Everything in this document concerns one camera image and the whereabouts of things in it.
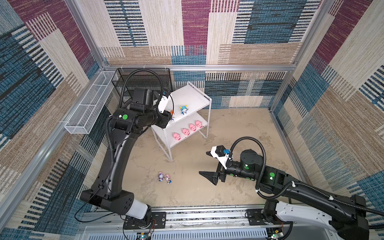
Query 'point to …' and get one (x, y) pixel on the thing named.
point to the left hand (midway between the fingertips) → (167, 112)
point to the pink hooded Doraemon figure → (167, 178)
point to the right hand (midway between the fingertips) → (205, 164)
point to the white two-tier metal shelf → (191, 108)
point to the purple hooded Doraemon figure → (160, 176)
